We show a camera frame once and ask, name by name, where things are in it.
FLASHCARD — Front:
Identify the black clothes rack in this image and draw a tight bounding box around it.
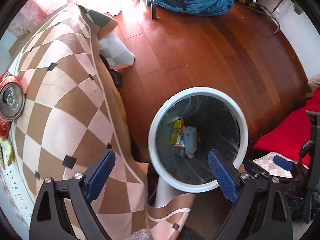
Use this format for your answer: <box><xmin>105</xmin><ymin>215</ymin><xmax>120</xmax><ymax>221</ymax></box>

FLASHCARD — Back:
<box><xmin>139</xmin><ymin>0</ymin><xmax>158</xmax><ymax>20</ymax></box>

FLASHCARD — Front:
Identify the orange patterned snack packet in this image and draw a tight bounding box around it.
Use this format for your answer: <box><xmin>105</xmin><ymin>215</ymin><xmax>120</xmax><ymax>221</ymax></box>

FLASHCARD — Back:
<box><xmin>0</xmin><ymin>137</ymin><xmax>14</xmax><ymax>169</ymax></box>

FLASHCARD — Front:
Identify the checkered bed cover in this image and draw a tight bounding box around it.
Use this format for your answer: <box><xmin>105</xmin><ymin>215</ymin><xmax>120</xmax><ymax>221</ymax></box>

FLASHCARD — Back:
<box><xmin>1</xmin><ymin>4</ymin><xmax>195</xmax><ymax>239</ymax></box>

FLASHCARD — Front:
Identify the pink floral curtain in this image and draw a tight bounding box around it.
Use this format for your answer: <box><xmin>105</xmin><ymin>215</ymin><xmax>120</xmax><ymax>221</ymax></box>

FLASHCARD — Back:
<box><xmin>7</xmin><ymin>0</ymin><xmax>121</xmax><ymax>38</ymax></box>

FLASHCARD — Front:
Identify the crushed red cola can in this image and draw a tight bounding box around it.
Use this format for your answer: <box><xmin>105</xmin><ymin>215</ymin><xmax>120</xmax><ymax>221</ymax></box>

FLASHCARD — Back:
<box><xmin>0</xmin><ymin>72</ymin><xmax>25</xmax><ymax>121</ymax></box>

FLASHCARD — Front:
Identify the yellow red snack packet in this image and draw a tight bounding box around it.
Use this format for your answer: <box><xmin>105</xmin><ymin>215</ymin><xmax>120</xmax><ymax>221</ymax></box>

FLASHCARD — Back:
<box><xmin>170</xmin><ymin>119</ymin><xmax>185</xmax><ymax>148</ymax></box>

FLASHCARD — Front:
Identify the red crumpled wrapper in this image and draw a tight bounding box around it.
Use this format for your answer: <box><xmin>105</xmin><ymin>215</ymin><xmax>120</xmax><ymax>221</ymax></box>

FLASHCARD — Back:
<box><xmin>0</xmin><ymin>119</ymin><xmax>11</xmax><ymax>138</ymax></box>

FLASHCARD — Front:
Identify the white round trash bin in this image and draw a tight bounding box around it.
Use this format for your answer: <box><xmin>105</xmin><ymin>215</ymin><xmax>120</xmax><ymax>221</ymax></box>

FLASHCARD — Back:
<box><xmin>148</xmin><ymin>87</ymin><xmax>248</xmax><ymax>193</ymax></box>

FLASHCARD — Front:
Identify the red blanket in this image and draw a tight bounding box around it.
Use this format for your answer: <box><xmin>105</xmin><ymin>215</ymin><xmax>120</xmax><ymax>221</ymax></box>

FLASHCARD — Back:
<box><xmin>253</xmin><ymin>89</ymin><xmax>319</xmax><ymax>160</ymax></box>

